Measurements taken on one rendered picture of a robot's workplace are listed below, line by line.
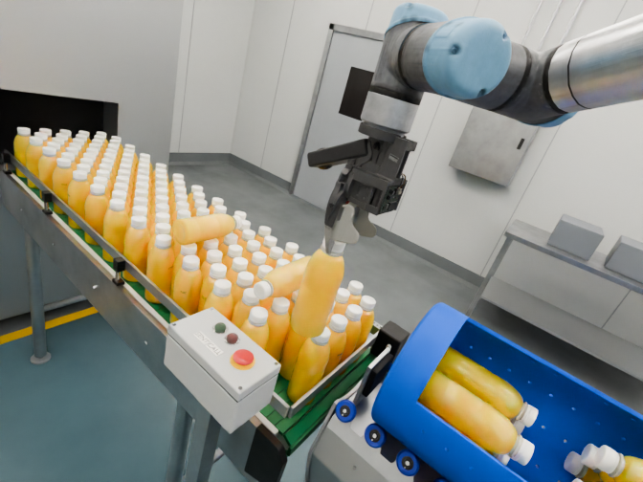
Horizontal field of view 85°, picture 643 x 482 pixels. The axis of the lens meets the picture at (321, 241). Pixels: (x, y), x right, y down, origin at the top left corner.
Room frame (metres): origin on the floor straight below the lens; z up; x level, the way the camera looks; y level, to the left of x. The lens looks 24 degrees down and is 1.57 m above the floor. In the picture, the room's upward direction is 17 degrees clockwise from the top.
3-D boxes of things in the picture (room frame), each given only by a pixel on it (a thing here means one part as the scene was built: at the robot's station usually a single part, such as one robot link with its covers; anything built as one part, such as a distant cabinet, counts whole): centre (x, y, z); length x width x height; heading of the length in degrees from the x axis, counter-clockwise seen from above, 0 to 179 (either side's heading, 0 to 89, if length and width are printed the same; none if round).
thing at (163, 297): (0.91, 0.66, 0.96); 1.60 x 0.01 x 0.03; 60
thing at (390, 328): (0.83, -0.27, 0.95); 0.10 x 0.07 x 0.10; 150
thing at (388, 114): (0.55, -0.04, 1.55); 0.08 x 0.08 x 0.05
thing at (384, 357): (0.64, -0.21, 0.99); 0.10 x 0.02 x 0.12; 150
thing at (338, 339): (0.68, -0.09, 0.99); 0.07 x 0.07 x 0.19
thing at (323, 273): (0.56, -0.02, 1.23); 0.07 x 0.07 x 0.19
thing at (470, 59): (0.46, -0.10, 1.63); 0.11 x 0.11 x 0.08; 23
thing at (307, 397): (0.68, -0.14, 0.96); 0.40 x 0.01 x 0.03; 150
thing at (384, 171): (0.54, -0.05, 1.47); 0.09 x 0.08 x 0.12; 60
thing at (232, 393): (0.49, 0.11, 1.05); 0.20 x 0.10 x 0.10; 60
